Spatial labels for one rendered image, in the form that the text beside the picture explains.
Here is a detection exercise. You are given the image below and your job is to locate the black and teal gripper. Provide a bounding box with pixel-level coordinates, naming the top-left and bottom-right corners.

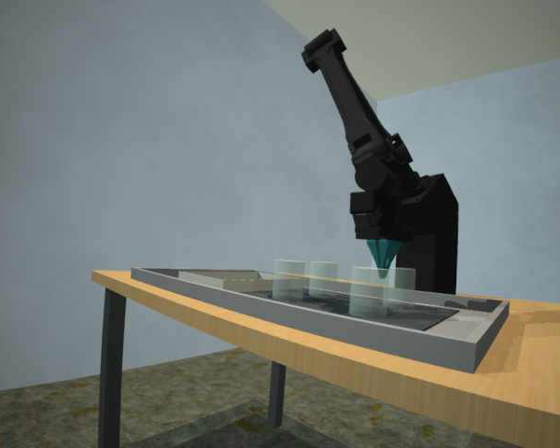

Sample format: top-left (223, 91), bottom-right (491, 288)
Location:
top-left (355, 225), bottom-right (415, 270)

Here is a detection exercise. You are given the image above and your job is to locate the clear glass jar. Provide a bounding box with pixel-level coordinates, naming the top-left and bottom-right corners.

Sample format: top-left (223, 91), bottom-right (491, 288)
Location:
top-left (273, 259), bottom-right (305, 301)
top-left (309, 261), bottom-right (338, 298)
top-left (387, 267), bottom-right (416, 309)
top-left (349, 267), bottom-right (389, 318)

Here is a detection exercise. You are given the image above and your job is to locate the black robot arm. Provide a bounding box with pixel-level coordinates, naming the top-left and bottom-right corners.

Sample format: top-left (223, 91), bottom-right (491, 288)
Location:
top-left (301, 28), bottom-right (430, 227)

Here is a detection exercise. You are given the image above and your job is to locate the beige shallow tray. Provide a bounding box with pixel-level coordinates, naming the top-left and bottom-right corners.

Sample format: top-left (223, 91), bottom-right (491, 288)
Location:
top-left (178, 271), bottom-right (273, 292)

